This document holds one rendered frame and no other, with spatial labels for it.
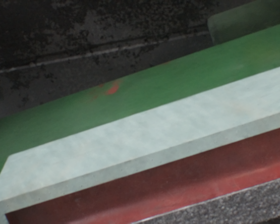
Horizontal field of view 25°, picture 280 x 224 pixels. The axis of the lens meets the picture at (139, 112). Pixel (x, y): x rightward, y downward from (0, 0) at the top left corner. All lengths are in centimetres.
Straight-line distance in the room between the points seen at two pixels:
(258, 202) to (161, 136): 11
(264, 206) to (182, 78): 25
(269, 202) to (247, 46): 29
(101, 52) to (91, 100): 57
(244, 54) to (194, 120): 22
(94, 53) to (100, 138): 77
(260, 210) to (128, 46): 85
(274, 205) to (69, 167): 20
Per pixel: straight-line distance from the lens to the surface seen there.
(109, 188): 61
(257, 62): 75
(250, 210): 60
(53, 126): 80
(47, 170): 62
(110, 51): 140
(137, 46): 139
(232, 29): 122
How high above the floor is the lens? 134
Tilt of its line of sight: 68 degrees down
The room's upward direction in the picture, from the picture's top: 177 degrees counter-clockwise
